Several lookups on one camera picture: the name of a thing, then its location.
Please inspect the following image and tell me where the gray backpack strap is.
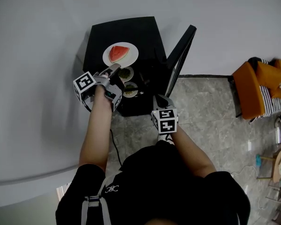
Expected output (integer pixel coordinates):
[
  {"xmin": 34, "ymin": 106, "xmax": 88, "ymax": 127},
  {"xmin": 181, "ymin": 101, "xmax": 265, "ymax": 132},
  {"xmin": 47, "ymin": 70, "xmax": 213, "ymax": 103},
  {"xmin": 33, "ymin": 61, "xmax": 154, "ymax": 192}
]
[{"xmin": 81, "ymin": 174, "xmax": 115, "ymax": 225}]

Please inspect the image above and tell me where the person's right forearm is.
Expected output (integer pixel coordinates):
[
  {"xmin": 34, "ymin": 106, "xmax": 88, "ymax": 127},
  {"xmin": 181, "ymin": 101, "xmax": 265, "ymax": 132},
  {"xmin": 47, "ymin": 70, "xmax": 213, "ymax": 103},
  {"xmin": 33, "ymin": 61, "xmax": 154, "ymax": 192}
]
[{"xmin": 170, "ymin": 125, "xmax": 216, "ymax": 178}]

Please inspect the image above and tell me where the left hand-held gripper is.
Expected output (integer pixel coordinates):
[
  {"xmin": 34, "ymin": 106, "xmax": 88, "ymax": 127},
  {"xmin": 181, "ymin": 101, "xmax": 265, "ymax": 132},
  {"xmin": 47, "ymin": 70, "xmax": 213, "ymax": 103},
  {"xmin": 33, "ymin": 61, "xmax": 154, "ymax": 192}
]
[{"xmin": 73, "ymin": 63, "xmax": 123, "ymax": 113}]

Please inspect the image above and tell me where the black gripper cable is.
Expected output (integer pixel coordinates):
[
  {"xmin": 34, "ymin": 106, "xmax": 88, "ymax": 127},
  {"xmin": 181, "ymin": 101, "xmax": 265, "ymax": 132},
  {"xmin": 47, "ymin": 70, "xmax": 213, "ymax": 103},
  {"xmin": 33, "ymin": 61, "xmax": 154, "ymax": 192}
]
[{"xmin": 110, "ymin": 129, "xmax": 123, "ymax": 167}]

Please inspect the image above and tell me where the person's right white shoe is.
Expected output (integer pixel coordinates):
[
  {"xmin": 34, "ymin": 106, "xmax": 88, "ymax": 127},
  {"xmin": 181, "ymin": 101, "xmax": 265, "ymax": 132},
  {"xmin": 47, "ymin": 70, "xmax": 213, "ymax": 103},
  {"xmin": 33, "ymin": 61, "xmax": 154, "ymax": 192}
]
[{"xmin": 157, "ymin": 134, "xmax": 176, "ymax": 145}]

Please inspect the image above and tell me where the red watermelon slice toy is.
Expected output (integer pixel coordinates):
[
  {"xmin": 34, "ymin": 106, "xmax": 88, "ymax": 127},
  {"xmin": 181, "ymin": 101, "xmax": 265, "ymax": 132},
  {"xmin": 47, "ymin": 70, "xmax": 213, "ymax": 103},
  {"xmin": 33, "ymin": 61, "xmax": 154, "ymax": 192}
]
[{"xmin": 108, "ymin": 45, "xmax": 130, "ymax": 64}]

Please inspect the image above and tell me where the glass side table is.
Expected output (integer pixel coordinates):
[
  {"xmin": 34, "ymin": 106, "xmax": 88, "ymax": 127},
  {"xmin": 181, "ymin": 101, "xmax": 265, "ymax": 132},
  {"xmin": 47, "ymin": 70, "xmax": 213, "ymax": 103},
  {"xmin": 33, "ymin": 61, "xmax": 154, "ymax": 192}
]
[{"xmin": 266, "ymin": 184, "xmax": 281, "ymax": 221}]

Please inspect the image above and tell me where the person's left forearm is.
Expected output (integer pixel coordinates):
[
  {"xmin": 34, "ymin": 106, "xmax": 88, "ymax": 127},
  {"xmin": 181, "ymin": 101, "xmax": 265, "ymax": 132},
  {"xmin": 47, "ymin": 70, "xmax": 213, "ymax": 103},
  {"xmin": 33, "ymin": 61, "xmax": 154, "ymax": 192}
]
[{"xmin": 79, "ymin": 101, "xmax": 113, "ymax": 172}]

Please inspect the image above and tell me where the orange sofa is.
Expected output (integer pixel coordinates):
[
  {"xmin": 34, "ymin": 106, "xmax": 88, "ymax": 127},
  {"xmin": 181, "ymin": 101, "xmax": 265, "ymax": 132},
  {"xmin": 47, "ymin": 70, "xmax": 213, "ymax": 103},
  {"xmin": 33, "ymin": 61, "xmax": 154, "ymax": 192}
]
[{"xmin": 231, "ymin": 57, "xmax": 281, "ymax": 124}]

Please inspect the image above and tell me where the person's left hand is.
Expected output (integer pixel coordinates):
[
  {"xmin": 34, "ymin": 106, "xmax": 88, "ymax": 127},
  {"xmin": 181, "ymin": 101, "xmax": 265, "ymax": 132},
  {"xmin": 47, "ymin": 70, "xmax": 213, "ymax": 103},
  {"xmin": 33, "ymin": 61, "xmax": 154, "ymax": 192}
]
[{"xmin": 95, "ymin": 83, "xmax": 113, "ymax": 105}]

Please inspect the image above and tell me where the black white striped blanket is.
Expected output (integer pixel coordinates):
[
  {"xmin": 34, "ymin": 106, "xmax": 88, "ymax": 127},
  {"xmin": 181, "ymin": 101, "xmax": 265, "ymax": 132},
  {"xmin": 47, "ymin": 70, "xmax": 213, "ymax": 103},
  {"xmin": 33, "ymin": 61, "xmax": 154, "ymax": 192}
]
[{"xmin": 249, "ymin": 85, "xmax": 281, "ymax": 124}]

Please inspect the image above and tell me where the black glass-door cabinet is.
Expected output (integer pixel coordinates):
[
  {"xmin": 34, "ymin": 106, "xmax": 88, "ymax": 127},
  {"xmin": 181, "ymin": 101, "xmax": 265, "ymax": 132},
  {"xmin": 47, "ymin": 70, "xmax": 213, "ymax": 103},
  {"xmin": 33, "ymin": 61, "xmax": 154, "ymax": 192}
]
[{"xmin": 75, "ymin": 16, "xmax": 197, "ymax": 117}]

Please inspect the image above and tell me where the green peas food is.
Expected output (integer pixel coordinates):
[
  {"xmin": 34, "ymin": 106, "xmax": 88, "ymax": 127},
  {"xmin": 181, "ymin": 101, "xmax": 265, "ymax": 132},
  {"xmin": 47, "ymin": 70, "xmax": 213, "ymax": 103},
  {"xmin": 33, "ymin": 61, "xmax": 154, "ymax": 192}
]
[{"xmin": 118, "ymin": 68, "xmax": 132, "ymax": 78}]

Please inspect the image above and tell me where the large orange cushion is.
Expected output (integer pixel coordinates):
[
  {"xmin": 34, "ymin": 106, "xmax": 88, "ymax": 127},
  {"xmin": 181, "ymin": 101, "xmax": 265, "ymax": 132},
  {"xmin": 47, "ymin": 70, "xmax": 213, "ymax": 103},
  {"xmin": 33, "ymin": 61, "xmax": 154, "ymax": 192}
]
[{"xmin": 255, "ymin": 59, "xmax": 281, "ymax": 99}]

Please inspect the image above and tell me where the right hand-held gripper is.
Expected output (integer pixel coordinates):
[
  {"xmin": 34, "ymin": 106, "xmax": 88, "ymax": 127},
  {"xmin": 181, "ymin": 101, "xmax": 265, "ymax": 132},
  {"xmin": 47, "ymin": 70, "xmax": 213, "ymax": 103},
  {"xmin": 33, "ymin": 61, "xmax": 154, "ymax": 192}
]
[{"xmin": 151, "ymin": 94, "xmax": 179, "ymax": 135}]

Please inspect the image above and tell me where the white cable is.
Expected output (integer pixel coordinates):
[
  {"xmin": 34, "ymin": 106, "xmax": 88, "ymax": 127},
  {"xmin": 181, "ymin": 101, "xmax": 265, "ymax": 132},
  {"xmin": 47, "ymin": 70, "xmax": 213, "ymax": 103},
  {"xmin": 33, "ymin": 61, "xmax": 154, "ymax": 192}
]
[{"xmin": 230, "ymin": 165, "xmax": 258, "ymax": 177}]

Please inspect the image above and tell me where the white plate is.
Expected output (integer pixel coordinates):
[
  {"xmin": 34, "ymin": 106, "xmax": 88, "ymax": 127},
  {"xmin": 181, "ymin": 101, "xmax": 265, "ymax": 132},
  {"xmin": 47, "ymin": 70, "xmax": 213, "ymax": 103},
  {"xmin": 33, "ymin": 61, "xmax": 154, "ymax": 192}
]
[
  {"xmin": 123, "ymin": 81, "xmax": 139, "ymax": 98},
  {"xmin": 102, "ymin": 42, "xmax": 139, "ymax": 69},
  {"xmin": 117, "ymin": 66, "xmax": 134, "ymax": 79}
]

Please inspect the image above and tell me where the yellow beans food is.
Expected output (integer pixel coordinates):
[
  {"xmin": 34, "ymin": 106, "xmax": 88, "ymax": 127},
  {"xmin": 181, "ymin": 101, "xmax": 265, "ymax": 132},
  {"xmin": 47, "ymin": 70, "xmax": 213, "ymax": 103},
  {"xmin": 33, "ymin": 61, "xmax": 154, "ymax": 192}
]
[{"xmin": 124, "ymin": 84, "xmax": 136, "ymax": 95}]

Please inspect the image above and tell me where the person's black shirt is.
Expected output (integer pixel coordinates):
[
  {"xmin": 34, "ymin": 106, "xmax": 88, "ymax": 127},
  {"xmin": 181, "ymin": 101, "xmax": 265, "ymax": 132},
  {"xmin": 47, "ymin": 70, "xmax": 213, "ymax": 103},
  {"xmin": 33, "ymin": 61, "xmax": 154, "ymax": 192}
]
[{"xmin": 55, "ymin": 141, "xmax": 251, "ymax": 225}]

